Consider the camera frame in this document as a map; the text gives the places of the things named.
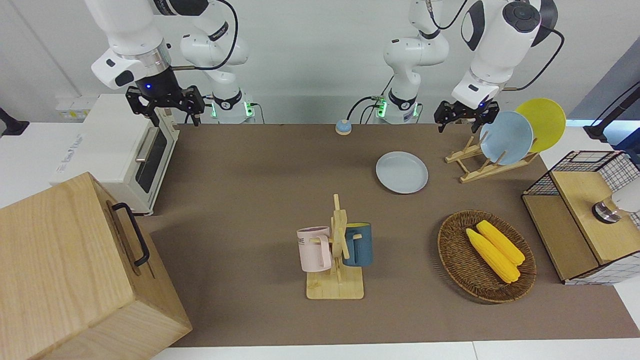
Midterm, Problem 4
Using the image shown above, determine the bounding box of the brown wicker basket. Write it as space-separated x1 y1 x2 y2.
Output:
437 210 537 304

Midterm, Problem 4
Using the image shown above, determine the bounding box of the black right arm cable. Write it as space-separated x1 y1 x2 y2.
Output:
170 0 240 71

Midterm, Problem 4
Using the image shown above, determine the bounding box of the yellow plate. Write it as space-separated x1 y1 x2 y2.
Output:
515 98 567 154

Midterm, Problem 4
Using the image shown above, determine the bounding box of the wooden plate rack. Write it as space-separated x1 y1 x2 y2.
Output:
445 136 540 184

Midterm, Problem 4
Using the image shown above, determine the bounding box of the pink mug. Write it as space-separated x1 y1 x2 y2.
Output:
296 226 334 273

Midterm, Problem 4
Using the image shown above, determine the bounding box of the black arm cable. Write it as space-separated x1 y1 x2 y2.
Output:
170 0 240 71
502 25 566 92

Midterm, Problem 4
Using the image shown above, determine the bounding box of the light blue plate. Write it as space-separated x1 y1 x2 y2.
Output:
479 110 534 166

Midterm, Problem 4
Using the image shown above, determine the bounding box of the brown table mat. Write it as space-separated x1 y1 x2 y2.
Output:
135 122 640 348

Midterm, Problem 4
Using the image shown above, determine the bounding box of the white cylindrical grinder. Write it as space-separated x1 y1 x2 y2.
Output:
592 187 640 224

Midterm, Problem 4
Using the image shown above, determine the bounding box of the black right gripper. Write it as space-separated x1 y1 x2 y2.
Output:
125 70 206 129

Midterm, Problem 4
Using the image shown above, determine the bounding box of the black box handle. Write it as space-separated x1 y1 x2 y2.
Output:
111 202 151 267

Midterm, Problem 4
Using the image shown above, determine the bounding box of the wire grid storage basket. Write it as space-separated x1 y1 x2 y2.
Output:
521 150 640 286

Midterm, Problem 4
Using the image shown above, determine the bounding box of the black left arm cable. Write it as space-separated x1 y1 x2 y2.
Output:
502 25 566 92

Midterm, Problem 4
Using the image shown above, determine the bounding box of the gray plate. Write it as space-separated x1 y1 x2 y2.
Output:
375 151 429 195

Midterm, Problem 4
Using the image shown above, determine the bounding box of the large wooden box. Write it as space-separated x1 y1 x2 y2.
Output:
0 172 193 360

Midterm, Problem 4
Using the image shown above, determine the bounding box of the wooden mug tree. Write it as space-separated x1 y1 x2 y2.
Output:
306 194 365 300

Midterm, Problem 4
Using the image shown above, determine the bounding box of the white toaster oven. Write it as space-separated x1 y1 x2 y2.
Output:
50 93 180 217

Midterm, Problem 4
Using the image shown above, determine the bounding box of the dark blue mug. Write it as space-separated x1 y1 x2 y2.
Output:
342 222 373 267

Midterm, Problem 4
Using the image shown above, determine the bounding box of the black camera stand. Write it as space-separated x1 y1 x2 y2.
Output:
0 107 29 138
582 82 640 142

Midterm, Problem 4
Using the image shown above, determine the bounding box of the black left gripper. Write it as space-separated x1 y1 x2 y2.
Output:
434 100 500 136

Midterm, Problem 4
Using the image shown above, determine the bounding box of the white wall socket strip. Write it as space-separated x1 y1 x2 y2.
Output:
55 95 97 121

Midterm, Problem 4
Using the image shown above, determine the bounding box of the yellow corn cob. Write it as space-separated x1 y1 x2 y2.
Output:
476 220 526 266
466 228 521 284

